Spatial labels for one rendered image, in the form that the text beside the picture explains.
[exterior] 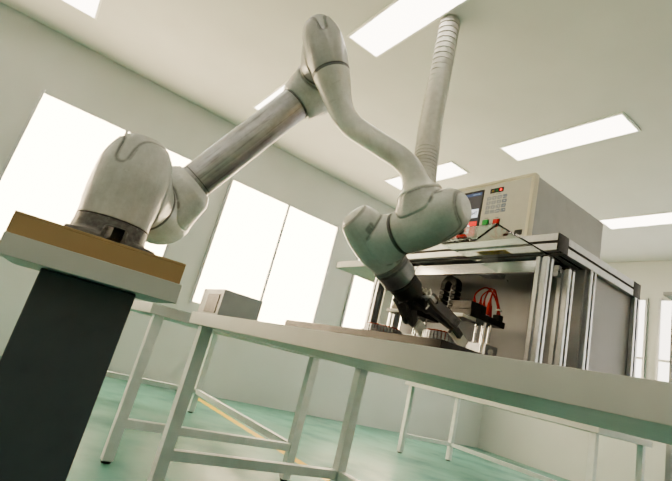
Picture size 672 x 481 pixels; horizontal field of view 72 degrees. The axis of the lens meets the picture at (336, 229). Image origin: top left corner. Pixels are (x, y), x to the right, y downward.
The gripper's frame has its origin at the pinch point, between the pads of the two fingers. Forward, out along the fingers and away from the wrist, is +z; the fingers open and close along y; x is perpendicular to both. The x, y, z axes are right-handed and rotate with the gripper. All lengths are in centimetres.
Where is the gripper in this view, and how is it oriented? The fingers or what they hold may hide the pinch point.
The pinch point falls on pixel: (443, 339)
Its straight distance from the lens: 125.3
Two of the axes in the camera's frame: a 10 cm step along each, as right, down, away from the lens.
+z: 5.7, 7.7, 2.8
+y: -5.5, 1.0, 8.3
